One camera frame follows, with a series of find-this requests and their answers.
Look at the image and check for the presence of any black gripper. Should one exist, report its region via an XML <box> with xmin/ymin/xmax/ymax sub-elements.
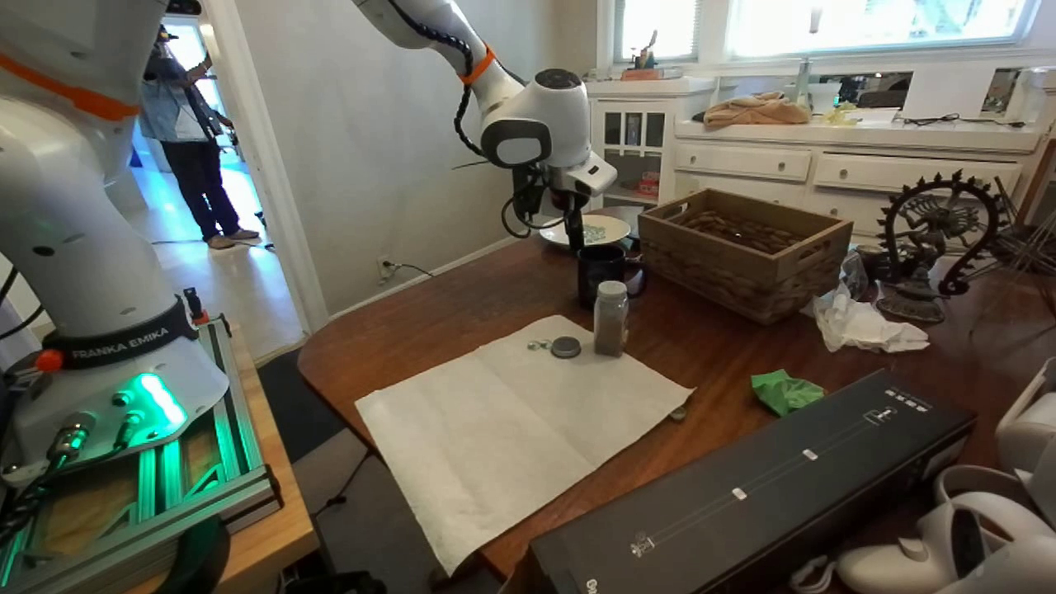
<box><xmin>504</xmin><ymin>166</ymin><xmax>592</xmax><ymax>246</ymax></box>

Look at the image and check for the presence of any white plate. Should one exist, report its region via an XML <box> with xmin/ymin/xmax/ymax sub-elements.
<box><xmin>537</xmin><ymin>215</ymin><xmax>632</xmax><ymax>246</ymax></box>

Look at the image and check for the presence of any black cup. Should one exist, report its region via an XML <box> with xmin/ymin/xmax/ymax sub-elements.
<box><xmin>579</xmin><ymin>244</ymin><xmax>626</xmax><ymax>308</ymax></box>

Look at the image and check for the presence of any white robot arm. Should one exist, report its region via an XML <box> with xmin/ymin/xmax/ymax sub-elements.
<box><xmin>0</xmin><ymin>0</ymin><xmax>614</xmax><ymax>465</ymax></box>

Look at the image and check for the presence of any clear spice shaker bottle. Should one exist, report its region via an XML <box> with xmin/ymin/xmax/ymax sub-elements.
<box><xmin>596</xmin><ymin>280</ymin><xmax>632</xmax><ymax>355</ymax></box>

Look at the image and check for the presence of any white tealight candle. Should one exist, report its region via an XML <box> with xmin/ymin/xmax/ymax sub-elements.
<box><xmin>552</xmin><ymin>336</ymin><xmax>581</xmax><ymax>359</ymax></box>

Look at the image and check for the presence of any wicker wooden basket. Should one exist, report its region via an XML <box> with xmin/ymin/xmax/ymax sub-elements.
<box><xmin>640</xmin><ymin>188</ymin><xmax>853</xmax><ymax>323</ymax></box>

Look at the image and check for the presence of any white paper sheet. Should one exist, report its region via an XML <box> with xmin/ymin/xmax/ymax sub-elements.
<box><xmin>356</xmin><ymin>312</ymin><xmax>691</xmax><ymax>569</ymax></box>

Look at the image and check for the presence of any white sideboard cabinet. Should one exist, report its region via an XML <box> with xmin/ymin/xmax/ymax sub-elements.
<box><xmin>592</xmin><ymin>78</ymin><xmax>1048</xmax><ymax>238</ymax></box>

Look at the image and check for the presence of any green crumpled wrapper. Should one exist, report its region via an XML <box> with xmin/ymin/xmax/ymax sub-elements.
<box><xmin>750</xmin><ymin>369</ymin><xmax>824</xmax><ymax>417</ymax></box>

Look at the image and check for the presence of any white crumpled cloth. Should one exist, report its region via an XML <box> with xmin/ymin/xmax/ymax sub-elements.
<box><xmin>813</xmin><ymin>282</ymin><xmax>931</xmax><ymax>352</ymax></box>

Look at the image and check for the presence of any person in doorway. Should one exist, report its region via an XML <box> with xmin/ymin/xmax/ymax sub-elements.
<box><xmin>141</xmin><ymin>30</ymin><xmax>254</xmax><ymax>249</ymax></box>

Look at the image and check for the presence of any long black box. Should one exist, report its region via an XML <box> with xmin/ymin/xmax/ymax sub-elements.
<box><xmin>526</xmin><ymin>369</ymin><xmax>974</xmax><ymax>594</ymax></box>

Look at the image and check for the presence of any black metal statue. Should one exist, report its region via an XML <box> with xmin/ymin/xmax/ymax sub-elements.
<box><xmin>876</xmin><ymin>170</ymin><xmax>1015</xmax><ymax>325</ymax></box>

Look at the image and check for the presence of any white VR headset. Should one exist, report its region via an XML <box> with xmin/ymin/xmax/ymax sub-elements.
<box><xmin>793</xmin><ymin>359</ymin><xmax>1056</xmax><ymax>594</ymax></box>

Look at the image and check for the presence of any green robot base frame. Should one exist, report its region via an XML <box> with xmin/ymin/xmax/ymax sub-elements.
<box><xmin>0</xmin><ymin>315</ymin><xmax>277</xmax><ymax>594</ymax></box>

